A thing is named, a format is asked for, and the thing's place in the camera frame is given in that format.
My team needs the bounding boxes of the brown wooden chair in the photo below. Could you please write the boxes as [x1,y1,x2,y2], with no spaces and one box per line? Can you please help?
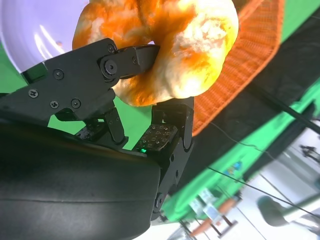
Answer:
[189,196,241,238]

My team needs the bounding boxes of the thin black cable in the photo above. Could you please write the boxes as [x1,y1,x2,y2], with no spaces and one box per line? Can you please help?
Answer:
[207,166,320,218]

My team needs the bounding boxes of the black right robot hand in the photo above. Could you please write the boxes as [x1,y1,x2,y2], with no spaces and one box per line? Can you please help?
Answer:
[0,38,195,240]

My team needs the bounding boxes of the pale lavender plate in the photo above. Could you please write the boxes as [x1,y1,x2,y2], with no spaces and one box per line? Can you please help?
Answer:
[0,0,88,73]

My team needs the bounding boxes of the orange striped bread bun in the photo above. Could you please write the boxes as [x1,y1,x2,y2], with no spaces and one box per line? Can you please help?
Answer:
[72,0,240,107]

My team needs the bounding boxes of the black boom pole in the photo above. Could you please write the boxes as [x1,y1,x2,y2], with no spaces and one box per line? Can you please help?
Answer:
[247,83,320,133]

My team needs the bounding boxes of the orange wicker basket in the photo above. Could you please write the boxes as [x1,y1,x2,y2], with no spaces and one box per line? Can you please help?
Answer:
[192,0,286,137]

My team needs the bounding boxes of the green cloth with cartoon print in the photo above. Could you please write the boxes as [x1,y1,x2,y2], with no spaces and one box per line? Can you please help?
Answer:
[161,92,320,223]

